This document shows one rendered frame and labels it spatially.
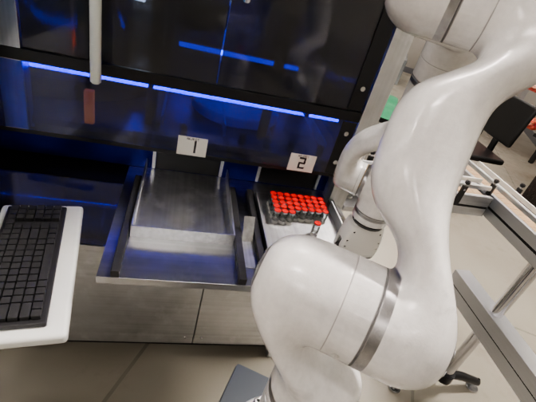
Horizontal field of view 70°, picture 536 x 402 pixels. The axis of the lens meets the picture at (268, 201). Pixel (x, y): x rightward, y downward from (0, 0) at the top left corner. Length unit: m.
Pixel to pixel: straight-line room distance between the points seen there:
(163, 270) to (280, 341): 0.52
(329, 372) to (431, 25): 0.44
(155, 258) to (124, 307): 0.67
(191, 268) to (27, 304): 0.34
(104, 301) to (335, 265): 1.27
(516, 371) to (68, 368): 1.71
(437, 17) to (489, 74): 0.10
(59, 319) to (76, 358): 0.92
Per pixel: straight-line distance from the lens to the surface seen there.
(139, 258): 0.96
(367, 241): 0.95
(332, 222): 1.25
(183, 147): 1.16
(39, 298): 0.97
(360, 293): 0.42
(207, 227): 1.07
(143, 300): 1.58
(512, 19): 0.52
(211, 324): 1.69
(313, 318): 0.42
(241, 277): 0.92
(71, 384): 1.81
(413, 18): 0.53
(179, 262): 0.96
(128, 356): 1.85
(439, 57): 0.71
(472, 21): 0.53
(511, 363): 1.81
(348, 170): 0.84
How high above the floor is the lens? 1.54
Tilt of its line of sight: 32 degrees down
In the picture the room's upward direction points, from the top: 16 degrees clockwise
